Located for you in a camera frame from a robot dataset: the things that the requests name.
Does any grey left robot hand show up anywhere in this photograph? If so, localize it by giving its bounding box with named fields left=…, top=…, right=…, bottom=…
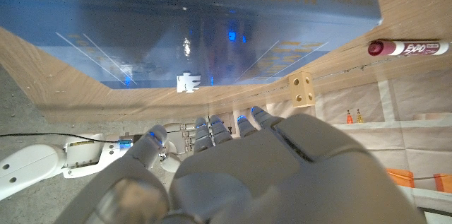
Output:
left=54, top=105, right=428, bottom=224

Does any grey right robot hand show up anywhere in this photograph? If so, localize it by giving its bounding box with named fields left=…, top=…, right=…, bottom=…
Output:
left=159, top=122, right=198, bottom=174

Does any white puzzle piece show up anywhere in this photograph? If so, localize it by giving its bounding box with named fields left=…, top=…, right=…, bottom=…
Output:
left=179, top=71, right=202, bottom=84
left=176, top=81, right=200, bottom=94

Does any blue notebook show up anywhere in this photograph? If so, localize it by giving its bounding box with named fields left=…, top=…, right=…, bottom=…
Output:
left=0, top=0, right=384, bottom=90

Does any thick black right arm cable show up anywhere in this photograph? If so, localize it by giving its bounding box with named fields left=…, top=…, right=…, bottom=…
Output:
left=0, top=131, right=109, bottom=143

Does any small wooden block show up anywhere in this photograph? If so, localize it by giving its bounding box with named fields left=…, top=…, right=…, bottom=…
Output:
left=288, top=71, right=316, bottom=108

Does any maroon Expo marker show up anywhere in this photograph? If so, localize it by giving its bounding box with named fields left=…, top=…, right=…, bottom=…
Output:
left=367, top=39, right=451, bottom=57

